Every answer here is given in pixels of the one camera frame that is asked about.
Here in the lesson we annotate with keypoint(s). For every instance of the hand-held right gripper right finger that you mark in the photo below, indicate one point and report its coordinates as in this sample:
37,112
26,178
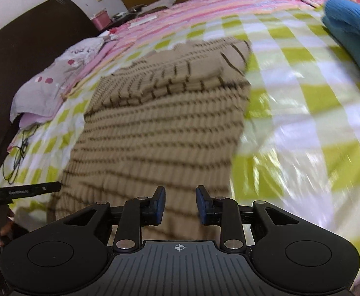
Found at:
203,206

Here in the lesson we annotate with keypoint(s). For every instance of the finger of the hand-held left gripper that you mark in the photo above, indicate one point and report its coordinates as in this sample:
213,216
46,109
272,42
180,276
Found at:
48,188

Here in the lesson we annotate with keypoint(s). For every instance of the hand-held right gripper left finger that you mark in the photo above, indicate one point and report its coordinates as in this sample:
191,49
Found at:
159,206

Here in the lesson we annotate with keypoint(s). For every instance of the beige striped knit sweater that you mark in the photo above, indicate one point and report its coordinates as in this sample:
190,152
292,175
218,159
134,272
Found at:
155,135

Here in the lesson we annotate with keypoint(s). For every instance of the person's left hand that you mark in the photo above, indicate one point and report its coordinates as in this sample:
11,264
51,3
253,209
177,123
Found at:
5,228

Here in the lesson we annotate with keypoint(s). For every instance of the pink pillow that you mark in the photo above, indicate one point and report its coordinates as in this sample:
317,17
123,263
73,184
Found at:
28,119

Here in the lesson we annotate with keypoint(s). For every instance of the grey dotted pillow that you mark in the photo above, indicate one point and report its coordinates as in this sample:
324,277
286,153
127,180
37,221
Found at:
50,80

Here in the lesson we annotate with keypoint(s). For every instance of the dark wooden headboard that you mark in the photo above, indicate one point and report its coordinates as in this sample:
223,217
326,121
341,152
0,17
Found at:
22,52

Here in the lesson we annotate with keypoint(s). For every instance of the pink box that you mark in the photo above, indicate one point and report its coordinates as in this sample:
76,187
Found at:
101,20

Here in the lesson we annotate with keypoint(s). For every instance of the dark nightstand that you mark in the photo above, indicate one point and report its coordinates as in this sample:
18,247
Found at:
118,21

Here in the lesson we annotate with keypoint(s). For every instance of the white paper on bed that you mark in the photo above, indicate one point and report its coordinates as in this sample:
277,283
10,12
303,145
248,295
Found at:
143,21

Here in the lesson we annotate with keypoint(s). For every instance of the grey cloth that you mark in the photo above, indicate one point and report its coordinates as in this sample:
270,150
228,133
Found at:
161,2

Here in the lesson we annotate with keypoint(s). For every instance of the pink striped quilt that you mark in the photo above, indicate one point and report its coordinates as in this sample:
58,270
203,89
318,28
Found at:
229,3

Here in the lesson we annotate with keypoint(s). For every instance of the blue knit sweater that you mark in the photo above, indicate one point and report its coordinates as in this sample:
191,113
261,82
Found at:
352,27

